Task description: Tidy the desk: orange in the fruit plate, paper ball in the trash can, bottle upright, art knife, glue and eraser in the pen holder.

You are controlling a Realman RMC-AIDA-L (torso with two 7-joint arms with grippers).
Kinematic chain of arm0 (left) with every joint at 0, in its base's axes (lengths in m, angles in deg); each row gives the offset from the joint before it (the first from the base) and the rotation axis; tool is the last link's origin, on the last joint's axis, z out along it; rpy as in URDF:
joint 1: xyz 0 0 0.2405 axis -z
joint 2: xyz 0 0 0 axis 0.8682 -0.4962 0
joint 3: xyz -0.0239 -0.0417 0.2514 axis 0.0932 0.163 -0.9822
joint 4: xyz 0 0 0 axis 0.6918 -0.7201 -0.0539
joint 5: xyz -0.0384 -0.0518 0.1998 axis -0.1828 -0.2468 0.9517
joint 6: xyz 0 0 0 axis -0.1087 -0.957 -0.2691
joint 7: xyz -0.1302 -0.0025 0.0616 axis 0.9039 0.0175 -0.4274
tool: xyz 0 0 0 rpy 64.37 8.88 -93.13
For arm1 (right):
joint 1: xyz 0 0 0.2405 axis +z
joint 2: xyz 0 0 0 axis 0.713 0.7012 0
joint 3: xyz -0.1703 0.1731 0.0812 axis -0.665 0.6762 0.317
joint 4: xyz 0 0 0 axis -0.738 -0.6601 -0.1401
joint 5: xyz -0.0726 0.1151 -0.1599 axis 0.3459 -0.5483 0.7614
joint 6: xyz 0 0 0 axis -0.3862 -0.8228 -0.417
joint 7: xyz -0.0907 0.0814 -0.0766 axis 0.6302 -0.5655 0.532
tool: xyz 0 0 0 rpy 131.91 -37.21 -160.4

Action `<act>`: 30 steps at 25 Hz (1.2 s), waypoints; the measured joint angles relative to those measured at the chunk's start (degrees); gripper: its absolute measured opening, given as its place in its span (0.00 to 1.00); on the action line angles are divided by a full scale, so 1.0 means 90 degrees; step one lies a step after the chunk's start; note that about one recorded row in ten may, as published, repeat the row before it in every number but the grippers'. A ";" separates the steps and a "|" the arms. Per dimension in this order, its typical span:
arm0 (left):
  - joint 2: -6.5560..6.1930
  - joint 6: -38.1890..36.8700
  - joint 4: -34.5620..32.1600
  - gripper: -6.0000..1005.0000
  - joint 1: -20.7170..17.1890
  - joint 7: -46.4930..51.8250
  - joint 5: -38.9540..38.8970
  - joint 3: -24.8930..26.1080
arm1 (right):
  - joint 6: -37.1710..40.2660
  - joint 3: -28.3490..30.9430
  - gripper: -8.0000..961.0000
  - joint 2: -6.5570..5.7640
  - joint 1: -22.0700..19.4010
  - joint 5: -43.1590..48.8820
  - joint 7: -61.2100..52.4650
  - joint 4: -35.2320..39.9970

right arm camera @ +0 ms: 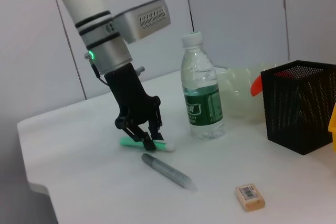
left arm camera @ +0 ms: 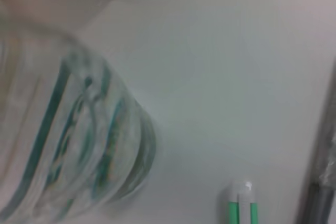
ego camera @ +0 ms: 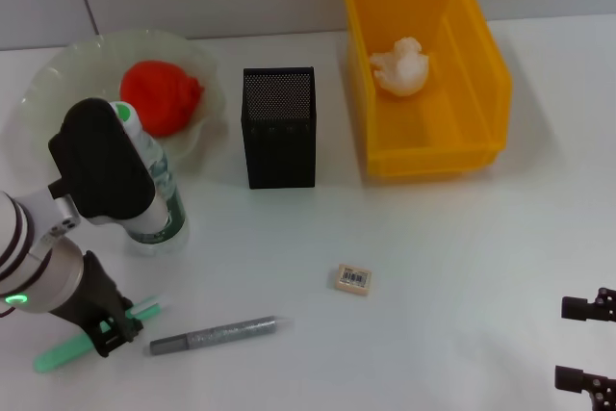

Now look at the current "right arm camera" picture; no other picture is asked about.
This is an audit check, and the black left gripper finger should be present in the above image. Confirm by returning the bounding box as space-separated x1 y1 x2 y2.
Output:
148 106 165 141
114 118 156 152

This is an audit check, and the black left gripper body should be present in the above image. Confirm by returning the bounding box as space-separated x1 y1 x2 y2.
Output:
103 62 162 128

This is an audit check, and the green pen with white cap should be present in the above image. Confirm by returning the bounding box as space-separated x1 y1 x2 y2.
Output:
119 135 176 153

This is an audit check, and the clear green-label water bottle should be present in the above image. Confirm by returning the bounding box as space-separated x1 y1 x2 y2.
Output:
181 30 227 141

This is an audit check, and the pale green glass fruit plate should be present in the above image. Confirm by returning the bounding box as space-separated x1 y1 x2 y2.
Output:
214 61 279 124

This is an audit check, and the beige eraser with barcode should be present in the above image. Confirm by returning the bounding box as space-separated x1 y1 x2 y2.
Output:
235 184 266 212

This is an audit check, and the black mesh pen holder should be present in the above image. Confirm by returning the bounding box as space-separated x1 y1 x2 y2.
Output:
260 59 336 156

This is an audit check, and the grey glitter marker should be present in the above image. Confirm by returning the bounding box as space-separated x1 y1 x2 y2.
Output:
141 153 198 191

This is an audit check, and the yellow plastic bin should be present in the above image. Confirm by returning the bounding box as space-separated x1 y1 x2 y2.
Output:
328 102 336 153

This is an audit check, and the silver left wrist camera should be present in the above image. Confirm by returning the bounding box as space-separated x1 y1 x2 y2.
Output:
113 0 172 45

